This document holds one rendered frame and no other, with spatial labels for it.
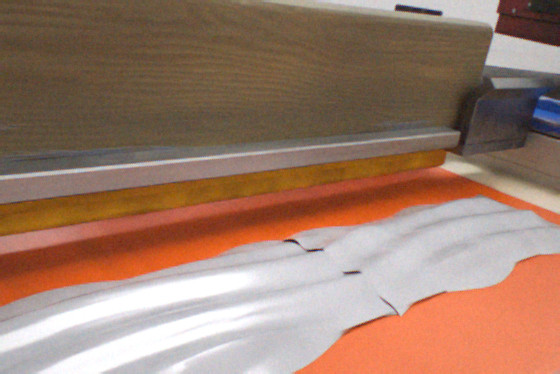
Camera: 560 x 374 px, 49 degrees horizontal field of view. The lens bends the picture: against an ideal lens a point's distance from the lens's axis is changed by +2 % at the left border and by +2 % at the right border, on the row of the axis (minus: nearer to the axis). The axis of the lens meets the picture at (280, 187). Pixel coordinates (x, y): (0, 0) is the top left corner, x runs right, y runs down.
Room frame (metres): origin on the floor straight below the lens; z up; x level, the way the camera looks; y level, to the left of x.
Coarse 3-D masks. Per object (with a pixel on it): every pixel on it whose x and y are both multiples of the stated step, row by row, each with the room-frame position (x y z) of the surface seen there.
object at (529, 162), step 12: (528, 132) 0.45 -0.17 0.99; (528, 144) 0.44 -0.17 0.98; (540, 144) 0.44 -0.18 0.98; (552, 144) 0.43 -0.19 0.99; (468, 156) 0.47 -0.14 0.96; (480, 156) 0.47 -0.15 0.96; (492, 156) 0.46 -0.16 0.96; (504, 156) 0.45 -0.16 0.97; (516, 156) 0.45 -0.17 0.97; (528, 156) 0.44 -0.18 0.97; (540, 156) 0.44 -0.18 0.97; (552, 156) 0.43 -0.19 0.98; (504, 168) 0.45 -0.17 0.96; (516, 168) 0.45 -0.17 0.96; (528, 168) 0.44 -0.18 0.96; (540, 168) 0.44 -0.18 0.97; (552, 168) 0.43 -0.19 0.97; (540, 180) 0.43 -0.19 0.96; (552, 180) 0.43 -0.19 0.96
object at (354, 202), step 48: (288, 192) 0.32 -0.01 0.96; (336, 192) 0.34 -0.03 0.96; (384, 192) 0.35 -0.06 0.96; (432, 192) 0.37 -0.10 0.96; (480, 192) 0.39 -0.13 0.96; (288, 240) 0.26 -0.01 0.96; (480, 288) 0.24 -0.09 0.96; (528, 288) 0.25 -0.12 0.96; (432, 336) 0.20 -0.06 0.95; (480, 336) 0.20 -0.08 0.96; (528, 336) 0.21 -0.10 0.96
